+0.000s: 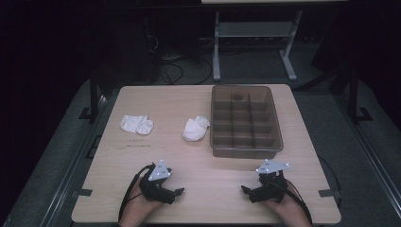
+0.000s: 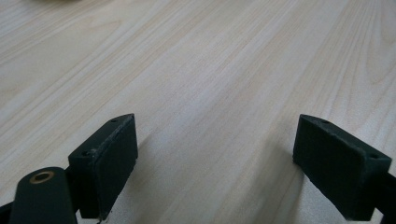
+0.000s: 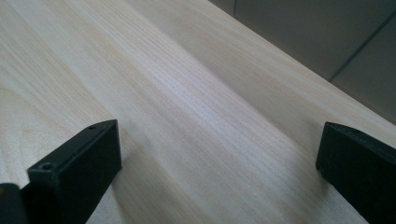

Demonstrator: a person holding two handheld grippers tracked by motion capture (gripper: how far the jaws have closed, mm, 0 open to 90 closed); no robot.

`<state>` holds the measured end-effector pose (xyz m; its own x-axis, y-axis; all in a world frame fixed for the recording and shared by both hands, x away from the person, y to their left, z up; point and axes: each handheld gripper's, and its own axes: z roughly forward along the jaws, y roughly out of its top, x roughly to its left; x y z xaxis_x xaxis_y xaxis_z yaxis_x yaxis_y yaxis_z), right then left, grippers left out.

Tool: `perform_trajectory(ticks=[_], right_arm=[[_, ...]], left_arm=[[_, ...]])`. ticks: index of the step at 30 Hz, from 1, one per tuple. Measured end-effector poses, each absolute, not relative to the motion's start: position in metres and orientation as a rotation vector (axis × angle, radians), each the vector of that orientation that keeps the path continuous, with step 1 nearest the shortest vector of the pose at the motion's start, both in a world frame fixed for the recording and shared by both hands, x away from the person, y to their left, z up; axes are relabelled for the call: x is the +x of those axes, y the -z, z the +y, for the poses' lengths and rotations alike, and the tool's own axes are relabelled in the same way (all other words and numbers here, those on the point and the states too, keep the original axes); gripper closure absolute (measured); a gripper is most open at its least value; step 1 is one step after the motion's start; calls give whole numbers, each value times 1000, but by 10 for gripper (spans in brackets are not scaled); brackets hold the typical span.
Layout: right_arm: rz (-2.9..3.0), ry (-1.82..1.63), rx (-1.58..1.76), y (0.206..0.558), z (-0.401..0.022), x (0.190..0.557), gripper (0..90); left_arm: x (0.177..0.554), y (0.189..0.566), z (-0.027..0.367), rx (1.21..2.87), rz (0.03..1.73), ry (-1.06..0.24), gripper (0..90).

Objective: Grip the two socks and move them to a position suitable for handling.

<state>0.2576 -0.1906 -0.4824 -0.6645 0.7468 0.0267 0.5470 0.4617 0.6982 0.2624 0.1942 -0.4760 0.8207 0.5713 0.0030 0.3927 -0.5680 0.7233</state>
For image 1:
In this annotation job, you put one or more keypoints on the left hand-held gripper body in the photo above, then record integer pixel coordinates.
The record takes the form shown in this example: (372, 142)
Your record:
(156, 184)

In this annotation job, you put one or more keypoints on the white sock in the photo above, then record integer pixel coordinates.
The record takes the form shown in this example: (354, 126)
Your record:
(137, 124)
(195, 128)

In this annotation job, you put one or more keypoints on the brown compartment tray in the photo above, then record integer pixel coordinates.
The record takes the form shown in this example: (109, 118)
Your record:
(244, 126)

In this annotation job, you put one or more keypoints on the person's left hand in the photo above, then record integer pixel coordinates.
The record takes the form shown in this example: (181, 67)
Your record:
(138, 203)

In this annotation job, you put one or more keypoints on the grey table edge bracket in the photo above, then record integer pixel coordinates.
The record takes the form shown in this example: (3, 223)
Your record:
(329, 193)
(82, 192)

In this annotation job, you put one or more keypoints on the black frame post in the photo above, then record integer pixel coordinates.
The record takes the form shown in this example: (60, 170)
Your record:
(94, 97)
(353, 94)

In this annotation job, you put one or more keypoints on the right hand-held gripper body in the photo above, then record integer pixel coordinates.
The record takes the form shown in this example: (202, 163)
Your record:
(270, 186)

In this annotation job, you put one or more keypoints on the grey metal stand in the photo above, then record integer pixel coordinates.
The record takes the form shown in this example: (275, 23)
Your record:
(252, 30)

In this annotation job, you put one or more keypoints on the person's right hand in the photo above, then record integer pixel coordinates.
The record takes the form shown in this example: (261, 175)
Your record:
(285, 205)

